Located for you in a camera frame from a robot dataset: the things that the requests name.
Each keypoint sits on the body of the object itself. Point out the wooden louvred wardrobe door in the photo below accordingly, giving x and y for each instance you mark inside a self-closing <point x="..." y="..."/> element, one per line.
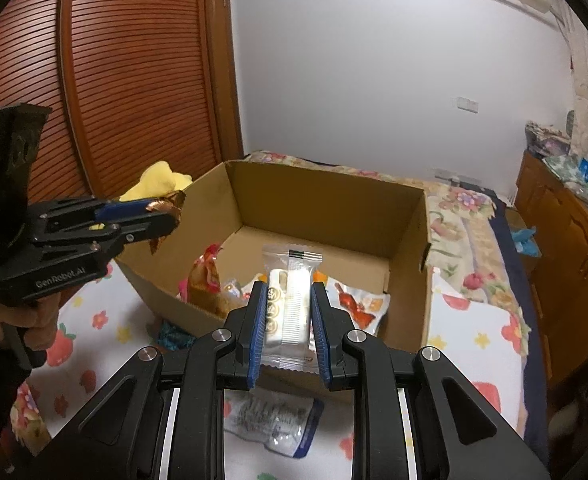
<point x="124" y="60"/>

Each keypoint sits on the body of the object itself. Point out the beige patterned curtain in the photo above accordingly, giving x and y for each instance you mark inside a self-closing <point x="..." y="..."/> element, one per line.
<point x="581" y="85"/>

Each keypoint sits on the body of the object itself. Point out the yellow plush toy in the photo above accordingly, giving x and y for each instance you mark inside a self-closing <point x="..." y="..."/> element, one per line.
<point x="159" y="180"/>

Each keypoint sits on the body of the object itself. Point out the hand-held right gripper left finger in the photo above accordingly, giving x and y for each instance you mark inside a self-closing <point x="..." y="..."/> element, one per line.
<point x="259" y="335"/>

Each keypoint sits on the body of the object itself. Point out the brown cardboard box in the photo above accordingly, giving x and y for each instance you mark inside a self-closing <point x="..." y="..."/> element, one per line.
<point x="324" y="205"/>

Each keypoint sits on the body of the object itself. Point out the green patterned cloth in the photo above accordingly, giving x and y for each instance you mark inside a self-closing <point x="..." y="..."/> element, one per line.
<point x="561" y="166"/>

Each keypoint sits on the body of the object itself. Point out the white red print snack packet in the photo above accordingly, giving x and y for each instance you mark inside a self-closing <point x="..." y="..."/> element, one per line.
<point x="358" y="305"/>

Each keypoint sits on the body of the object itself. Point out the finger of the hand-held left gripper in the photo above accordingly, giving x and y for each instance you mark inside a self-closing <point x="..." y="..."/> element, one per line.
<point x="139" y="230"/>
<point x="119" y="209"/>

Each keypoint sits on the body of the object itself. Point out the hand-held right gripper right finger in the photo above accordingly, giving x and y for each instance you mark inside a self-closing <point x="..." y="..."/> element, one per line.
<point x="321" y="340"/>

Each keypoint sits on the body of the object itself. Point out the stack of folded cloths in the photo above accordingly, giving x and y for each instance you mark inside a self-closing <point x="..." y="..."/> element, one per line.
<point x="546" y="140"/>

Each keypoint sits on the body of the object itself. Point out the person's left hand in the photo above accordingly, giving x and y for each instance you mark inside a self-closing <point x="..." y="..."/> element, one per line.
<point x="44" y="320"/>

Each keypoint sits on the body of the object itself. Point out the teal snack packet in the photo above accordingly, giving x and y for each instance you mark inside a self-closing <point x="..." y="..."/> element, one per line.
<point x="174" y="336"/>

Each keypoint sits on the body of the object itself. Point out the clear white wafer packet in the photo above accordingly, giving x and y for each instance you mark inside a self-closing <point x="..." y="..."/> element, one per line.
<point x="291" y="310"/>

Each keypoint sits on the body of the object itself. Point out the white wall switch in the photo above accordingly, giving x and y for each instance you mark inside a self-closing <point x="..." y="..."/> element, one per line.
<point x="467" y="103"/>

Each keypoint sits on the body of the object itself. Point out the white strawberry print bedsheet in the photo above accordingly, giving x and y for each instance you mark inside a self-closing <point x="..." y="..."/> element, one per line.
<point x="453" y="330"/>

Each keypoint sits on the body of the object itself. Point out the orange brown snack packet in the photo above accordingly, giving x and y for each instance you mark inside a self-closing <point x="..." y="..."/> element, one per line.
<point x="206" y="285"/>

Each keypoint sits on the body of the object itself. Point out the teal cloth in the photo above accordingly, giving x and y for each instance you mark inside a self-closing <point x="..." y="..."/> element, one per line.
<point x="526" y="241"/>

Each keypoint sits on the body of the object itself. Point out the wooden cabinet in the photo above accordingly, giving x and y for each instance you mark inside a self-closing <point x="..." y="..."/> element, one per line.
<point x="563" y="240"/>

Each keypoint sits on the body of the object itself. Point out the clear white blue snack packet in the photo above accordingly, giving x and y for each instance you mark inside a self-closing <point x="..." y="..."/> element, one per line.
<point x="274" y="422"/>

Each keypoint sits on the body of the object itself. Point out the brown foil candy wrapper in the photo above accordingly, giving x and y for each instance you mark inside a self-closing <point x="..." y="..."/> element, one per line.
<point x="166" y="207"/>

